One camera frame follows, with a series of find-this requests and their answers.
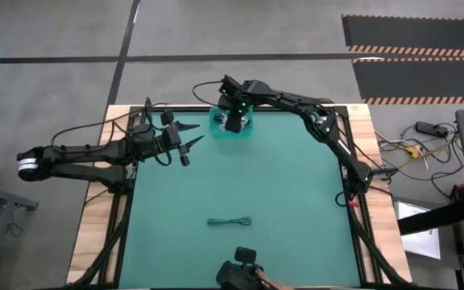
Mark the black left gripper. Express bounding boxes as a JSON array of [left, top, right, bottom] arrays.
[[159, 109, 206, 168]]

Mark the pale grey cable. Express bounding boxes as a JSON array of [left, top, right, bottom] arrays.
[[215, 114, 230, 133]]

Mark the translucent teal plastic bin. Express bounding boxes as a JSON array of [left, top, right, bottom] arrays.
[[209, 105, 255, 140]]

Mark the teal table mat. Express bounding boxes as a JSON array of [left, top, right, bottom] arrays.
[[118, 110, 362, 288]]

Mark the black mat orange striped edge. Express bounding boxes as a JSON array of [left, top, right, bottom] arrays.
[[341, 14, 464, 57], [351, 57, 464, 106]]

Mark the black power strip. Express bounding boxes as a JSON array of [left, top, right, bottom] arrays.
[[415, 120, 450, 138]]

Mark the black beam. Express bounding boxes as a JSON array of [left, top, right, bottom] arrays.
[[396, 183, 464, 237]]

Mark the white paper sheet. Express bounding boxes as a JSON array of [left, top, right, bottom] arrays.
[[394, 200, 442, 261]]

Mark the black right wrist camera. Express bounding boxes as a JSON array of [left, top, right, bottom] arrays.
[[218, 74, 242, 100]]

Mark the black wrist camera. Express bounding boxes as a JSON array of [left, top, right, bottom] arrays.
[[129, 122, 156, 142], [218, 74, 242, 100]]

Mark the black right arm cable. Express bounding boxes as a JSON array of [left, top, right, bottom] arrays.
[[192, 80, 225, 108]]

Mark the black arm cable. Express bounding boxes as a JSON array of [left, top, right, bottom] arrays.
[[192, 80, 225, 108], [50, 96, 172, 167]]

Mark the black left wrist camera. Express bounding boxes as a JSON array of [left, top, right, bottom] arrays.
[[129, 122, 156, 142]]

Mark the blue black braided cable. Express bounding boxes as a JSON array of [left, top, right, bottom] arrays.
[[206, 216, 253, 227]]

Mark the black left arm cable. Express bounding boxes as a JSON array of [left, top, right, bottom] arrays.
[[50, 96, 172, 167]]

